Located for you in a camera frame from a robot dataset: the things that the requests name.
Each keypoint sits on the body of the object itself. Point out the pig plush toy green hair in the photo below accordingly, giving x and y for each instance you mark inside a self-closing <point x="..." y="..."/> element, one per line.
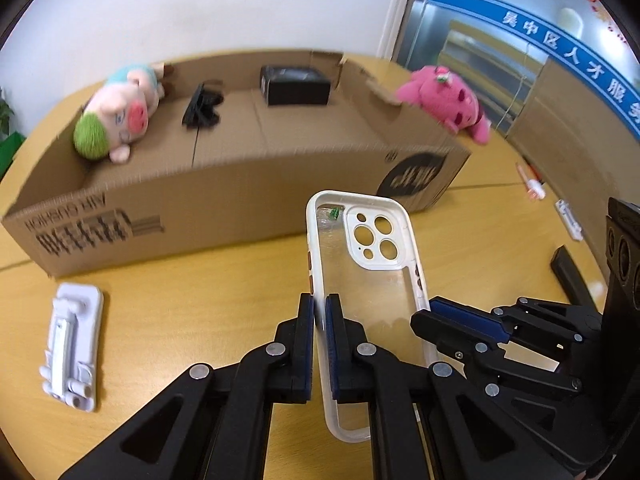
<point x="118" y="114"/>

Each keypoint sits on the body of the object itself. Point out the potted green plant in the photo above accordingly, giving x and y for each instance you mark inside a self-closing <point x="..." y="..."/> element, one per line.
<point x="6" y="115"/>

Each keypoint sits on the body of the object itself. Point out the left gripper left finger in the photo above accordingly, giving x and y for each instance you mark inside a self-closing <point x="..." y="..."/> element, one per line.
<point x="211" y="423"/>

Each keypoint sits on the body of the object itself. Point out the white earbuds case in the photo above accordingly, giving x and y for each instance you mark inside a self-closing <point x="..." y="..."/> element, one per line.
<point x="535" y="190"/>

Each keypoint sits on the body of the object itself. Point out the black sunglasses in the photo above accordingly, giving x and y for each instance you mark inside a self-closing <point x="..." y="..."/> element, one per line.
<point x="201" y="111"/>

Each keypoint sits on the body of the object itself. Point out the black charger box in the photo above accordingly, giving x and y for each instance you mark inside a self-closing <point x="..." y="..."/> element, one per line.
<point x="294" y="85"/>

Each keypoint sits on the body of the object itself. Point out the pink pen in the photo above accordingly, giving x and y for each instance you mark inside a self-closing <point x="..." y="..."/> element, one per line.
<point x="524" y="175"/>

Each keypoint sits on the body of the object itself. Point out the beige clear phone case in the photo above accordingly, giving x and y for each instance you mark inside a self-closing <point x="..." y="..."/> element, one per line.
<point x="363" y="249"/>

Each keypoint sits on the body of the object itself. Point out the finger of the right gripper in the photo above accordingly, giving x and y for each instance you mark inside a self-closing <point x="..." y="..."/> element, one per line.
<point x="456" y="341"/>
<point x="485" y="323"/>

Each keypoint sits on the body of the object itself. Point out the brown cardboard box tray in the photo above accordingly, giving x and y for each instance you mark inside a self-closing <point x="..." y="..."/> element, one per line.
<point x="248" y="178"/>

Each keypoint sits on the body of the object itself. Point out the white small stand device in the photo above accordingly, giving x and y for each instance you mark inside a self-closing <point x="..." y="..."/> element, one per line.
<point x="572" y="225"/>

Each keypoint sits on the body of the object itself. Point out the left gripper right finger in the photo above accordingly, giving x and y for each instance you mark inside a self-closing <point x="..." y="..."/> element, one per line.
<point x="427" y="422"/>

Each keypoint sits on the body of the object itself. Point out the black phone on table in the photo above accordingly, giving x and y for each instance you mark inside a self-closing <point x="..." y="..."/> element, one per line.
<point x="571" y="281"/>

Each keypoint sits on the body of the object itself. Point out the white folding phone stand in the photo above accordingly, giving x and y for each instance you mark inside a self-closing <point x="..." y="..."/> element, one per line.
<point x="69" y="370"/>

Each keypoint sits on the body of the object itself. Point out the pink bear plush toy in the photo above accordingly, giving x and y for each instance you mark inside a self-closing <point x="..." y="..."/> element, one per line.
<point x="445" y="96"/>

